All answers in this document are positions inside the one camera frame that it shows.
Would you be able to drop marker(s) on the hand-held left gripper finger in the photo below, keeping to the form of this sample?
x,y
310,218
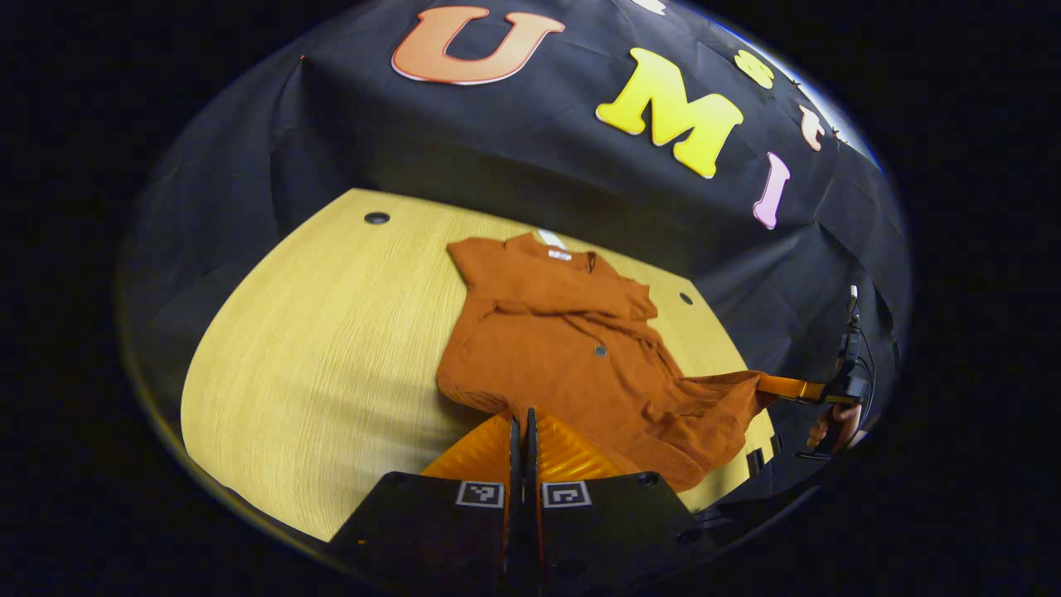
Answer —
x,y
531,531
514,531

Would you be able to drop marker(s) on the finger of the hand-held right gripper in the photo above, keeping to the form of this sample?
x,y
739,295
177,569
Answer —
x,y
787,387

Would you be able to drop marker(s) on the rust orange knit cardigan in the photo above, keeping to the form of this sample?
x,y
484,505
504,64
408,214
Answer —
x,y
564,348

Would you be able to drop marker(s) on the black backdrop cloth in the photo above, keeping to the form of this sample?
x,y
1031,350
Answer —
x,y
497,149

